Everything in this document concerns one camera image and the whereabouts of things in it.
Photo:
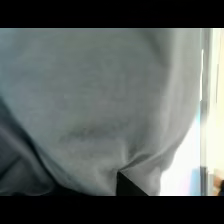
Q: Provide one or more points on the grey garment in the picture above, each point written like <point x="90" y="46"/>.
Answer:
<point x="96" y="100"/>

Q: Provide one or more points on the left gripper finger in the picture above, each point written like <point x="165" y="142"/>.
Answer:
<point x="128" y="186"/>

